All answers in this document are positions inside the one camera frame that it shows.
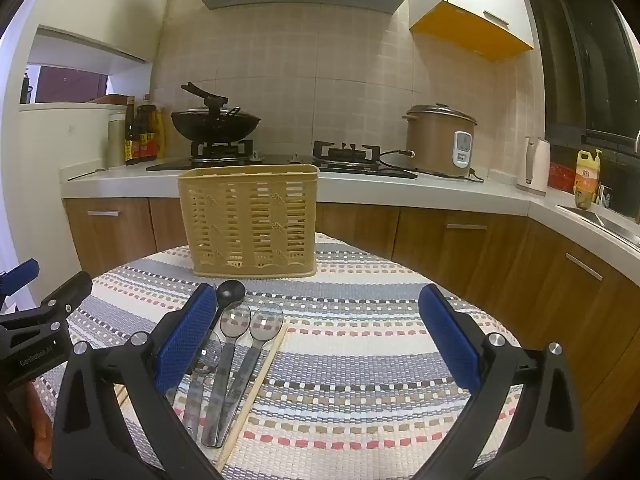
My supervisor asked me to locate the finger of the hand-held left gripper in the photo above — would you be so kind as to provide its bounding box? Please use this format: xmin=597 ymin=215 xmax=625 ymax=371
xmin=0 ymin=258 xmax=41 ymax=306
xmin=30 ymin=270 xmax=93 ymax=331

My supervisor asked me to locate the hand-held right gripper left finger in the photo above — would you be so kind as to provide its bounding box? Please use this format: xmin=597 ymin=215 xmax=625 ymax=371
xmin=50 ymin=282 xmax=221 ymax=480

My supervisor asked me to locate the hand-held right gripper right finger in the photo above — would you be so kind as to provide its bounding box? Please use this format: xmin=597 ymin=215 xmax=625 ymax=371
xmin=415 ymin=284 xmax=586 ymax=480

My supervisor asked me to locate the clear bowl metal spoon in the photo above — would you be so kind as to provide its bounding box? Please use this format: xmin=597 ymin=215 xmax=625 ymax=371
xmin=181 ymin=329 xmax=224 ymax=437
xmin=201 ymin=302 xmax=252 ymax=448
xmin=220 ymin=305 xmax=285 ymax=448

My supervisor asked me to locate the black plastic spoon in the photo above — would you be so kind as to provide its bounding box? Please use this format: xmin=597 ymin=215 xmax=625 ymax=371
xmin=199 ymin=279 xmax=247 ymax=361

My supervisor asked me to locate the yellow plastic utensil basket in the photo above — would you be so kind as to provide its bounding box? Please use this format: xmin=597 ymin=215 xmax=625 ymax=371
xmin=177 ymin=164 xmax=321 ymax=279

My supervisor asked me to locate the striped woven tablecloth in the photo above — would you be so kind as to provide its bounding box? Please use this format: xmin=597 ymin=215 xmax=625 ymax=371
xmin=30 ymin=232 xmax=526 ymax=480

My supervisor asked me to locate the white refrigerator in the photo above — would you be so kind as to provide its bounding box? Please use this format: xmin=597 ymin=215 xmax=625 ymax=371
xmin=17 ymin=102 xmax=128 ymax=271

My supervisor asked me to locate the white canister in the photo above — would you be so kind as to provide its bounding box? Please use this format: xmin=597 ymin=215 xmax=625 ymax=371
xmin=107 ymin=111 xmax=127 ymax=168

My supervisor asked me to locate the dark soy sauce bottle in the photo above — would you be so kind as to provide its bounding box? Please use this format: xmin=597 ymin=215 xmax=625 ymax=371
xmin=124 ymin=96 xmax=141 ymax=166

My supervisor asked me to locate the red label sauce bottle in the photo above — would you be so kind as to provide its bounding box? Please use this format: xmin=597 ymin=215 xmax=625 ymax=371
xmin=136 ymin=95 xmax=158 ymax=162

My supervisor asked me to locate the white electric kettle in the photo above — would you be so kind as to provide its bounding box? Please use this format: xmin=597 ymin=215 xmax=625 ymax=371
xmin=516 ymin=136 xmax=552 ymax=196

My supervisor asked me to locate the red container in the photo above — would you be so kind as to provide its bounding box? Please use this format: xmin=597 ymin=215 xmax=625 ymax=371
xmin=548 ymin=161 xmax=578 ymax=193

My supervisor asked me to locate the brown rice cooker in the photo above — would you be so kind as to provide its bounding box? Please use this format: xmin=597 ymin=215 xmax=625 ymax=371
xmin=402 ymin=104 xmax=478 ymax=177

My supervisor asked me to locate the steel sink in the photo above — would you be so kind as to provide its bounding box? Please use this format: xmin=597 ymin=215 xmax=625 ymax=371
xmin=555 ymin=204 xmax=640 ymax=251

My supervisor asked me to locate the black gas stove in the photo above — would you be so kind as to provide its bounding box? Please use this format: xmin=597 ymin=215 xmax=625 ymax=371
xmin=146 ymin=141 xmax=418 ymax=181

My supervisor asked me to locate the yellow oil bottle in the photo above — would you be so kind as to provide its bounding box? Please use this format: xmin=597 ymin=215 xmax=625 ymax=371
xmin=574 ymin=149 xmax=603 ymax=210

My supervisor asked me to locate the black wok with lid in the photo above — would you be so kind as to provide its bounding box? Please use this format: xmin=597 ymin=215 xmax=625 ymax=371
xmin=171 ymin=81 xmax=262 ymax=143

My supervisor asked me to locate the dark window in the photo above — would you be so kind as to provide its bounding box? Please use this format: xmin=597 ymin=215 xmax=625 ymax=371
xmin=527 ymin=0 xmax=640 ymax=161

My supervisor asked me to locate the black power cable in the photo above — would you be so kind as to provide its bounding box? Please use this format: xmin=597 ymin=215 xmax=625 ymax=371
xmin=377 ymin=149 xmax=416 ymax=171

